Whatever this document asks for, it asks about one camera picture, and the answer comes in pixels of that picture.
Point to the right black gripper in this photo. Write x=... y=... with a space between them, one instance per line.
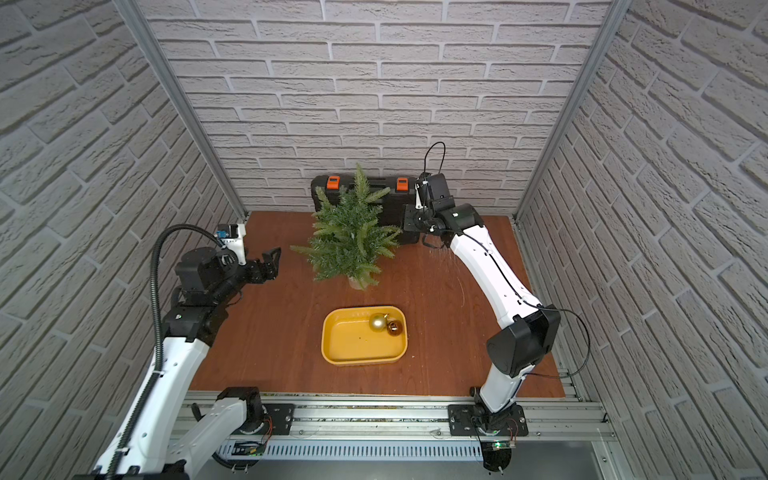
x=409 y=215

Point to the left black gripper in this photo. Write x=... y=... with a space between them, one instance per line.
x=257 y=270

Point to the brown shiny ball ornament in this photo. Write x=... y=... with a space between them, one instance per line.
x=395 y=328

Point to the matte gold ball ornament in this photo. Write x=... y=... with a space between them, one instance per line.
x=378 y=322

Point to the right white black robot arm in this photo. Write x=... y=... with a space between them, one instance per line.
x=527 y=329

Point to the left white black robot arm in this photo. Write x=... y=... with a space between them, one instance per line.
x=143 y=447

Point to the small green christmas tree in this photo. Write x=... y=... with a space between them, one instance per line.
x=348 y=238

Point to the black tool case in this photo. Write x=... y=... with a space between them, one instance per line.
x=402 y=193

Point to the yellow plastic tray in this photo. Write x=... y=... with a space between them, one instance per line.
x=347 y=339

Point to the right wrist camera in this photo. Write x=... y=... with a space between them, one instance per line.
x=433 y=192

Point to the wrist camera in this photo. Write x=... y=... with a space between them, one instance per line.
x=233 y=236
x=433 y=192

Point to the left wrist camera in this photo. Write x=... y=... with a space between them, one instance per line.
x=233 y=236

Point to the aluminium mounting rail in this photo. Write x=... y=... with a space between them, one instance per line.
x=410 y=428

